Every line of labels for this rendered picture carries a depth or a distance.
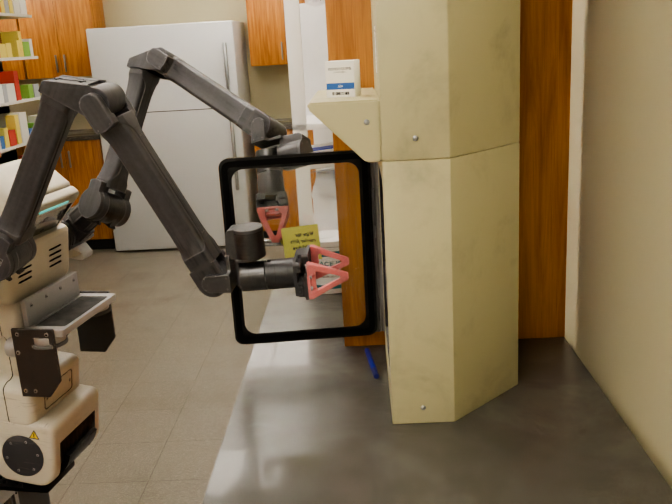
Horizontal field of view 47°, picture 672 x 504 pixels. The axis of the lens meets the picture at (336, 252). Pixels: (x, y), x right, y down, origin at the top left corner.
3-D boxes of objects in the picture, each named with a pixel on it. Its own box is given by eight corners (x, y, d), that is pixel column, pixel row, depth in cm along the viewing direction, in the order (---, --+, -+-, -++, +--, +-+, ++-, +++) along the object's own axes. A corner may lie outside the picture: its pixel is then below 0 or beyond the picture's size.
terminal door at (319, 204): (377, 334, 165) (369, 148, 155) (235, 345, 164) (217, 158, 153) (377, 333, 166) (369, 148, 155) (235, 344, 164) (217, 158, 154)
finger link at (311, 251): (347, 241, 151) (300, 244, 151) (347, 250, 144) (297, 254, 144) (350, 273, 153) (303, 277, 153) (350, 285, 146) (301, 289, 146)
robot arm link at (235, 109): (172, 79, 194) (141, 62, 185) (183, 59, 194) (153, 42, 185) (283, 154, 172) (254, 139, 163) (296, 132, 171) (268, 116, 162)
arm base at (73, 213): (69, 213, 201) (44, 224, 190) (89, 194, 198) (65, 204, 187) (91, 238, 202) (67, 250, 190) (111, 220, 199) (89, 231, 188)
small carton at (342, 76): (361, 94, 134) (359, 59, 133) (355, 96, 130) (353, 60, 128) (333, 95, 135) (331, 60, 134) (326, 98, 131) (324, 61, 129)
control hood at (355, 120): (376, 137, 155) (374, 87, 153) (382, 162, 124) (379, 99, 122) (319, 140, 156) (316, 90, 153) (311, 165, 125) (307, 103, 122)
